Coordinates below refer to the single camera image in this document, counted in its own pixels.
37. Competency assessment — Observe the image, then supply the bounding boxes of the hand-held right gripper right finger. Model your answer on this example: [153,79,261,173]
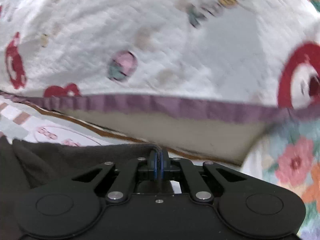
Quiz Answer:
[159,149,247,203]

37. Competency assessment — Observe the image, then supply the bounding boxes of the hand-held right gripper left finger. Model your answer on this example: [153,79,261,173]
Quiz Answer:
[72,149,160,203]

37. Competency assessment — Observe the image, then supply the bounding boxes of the dark brown knit sweater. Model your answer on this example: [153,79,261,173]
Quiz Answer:
[0,135,175,240]

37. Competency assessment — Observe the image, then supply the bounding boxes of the beige mattress side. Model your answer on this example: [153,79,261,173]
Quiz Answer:
[54,110,266,167]

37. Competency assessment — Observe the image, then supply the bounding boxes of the white bear print quilt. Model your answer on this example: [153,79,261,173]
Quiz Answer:
[0,0,320,128]

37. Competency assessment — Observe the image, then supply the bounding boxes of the floral print cloth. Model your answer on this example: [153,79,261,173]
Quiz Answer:
[240,115,320,240]

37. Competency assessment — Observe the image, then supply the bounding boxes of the checkered bed mat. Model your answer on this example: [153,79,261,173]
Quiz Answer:
[0,96,240,167]

